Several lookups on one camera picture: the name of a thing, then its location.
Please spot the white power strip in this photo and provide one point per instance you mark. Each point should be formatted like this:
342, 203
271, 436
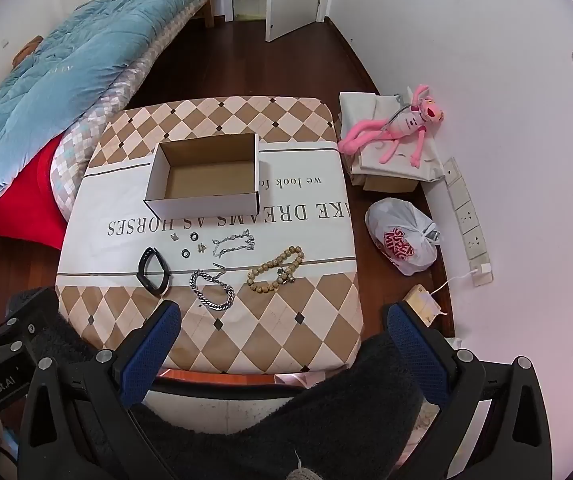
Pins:
466, 215

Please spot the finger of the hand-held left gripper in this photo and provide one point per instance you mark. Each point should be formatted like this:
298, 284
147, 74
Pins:
29, 310

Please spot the cardboard box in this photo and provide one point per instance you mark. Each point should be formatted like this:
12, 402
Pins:
201, 180
391, 185

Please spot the red bed sheet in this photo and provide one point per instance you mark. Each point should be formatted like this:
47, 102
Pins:
21, 205

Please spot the flat cardboard box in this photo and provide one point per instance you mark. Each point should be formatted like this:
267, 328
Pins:
391, 185

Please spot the checkered printed tablecloth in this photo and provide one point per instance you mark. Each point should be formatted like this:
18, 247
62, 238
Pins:
291, 320

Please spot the wooden bed leg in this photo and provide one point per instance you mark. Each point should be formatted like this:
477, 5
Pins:
209, 12

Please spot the light blue blanket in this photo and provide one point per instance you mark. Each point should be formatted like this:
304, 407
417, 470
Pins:
81, 75

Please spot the checkered mattress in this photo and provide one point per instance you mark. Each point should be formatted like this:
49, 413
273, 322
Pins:
116, 95

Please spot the white charger plug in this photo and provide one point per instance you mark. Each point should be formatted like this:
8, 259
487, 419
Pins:
484, 271

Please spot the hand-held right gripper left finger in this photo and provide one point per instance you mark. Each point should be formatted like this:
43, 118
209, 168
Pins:
149, 350

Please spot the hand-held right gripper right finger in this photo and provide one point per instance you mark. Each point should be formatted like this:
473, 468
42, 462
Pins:
416, 355

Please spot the pink plush toy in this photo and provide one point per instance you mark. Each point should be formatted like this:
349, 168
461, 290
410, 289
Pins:
406, 122

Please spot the white plastic bag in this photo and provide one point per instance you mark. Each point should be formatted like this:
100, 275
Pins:
391, 220

